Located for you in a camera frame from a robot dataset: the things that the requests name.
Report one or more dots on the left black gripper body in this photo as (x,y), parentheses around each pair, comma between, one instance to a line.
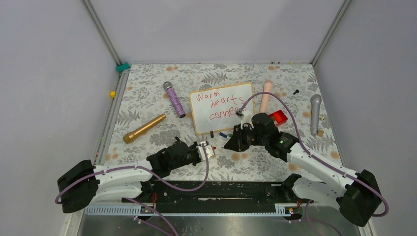
(192,157)

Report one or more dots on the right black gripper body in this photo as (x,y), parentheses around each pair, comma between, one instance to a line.
(250,137)

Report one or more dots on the yellow framed whiteboard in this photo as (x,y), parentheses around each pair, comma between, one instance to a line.
(215,109)

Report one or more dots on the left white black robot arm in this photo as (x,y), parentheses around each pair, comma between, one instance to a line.
(86,183)

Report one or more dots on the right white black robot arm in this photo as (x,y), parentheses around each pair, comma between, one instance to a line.
(355,195)

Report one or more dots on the blue whiteboard marker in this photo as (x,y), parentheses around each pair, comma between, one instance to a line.
(223,135)

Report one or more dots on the red small box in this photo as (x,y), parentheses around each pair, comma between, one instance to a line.
(278,117)

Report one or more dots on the pink cylinder microphone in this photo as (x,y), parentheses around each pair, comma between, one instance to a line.
(267,87)

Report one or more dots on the floral table mat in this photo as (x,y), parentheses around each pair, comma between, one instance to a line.
(144,98)

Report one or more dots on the gold microphone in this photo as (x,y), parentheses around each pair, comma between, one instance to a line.
(133,135)

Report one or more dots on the silver microphone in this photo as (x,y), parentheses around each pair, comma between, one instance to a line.
(315,113)

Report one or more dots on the purple glitter microphone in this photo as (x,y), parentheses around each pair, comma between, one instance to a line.
(174,99)

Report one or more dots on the teal corner clamp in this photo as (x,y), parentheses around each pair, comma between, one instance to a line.
(122,67)

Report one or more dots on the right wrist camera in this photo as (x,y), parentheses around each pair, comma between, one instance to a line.
(245,117)

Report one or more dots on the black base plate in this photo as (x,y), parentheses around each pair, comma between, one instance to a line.
(232,196)

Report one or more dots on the white slotted cable duct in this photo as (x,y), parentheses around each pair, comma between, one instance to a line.
(136,210)

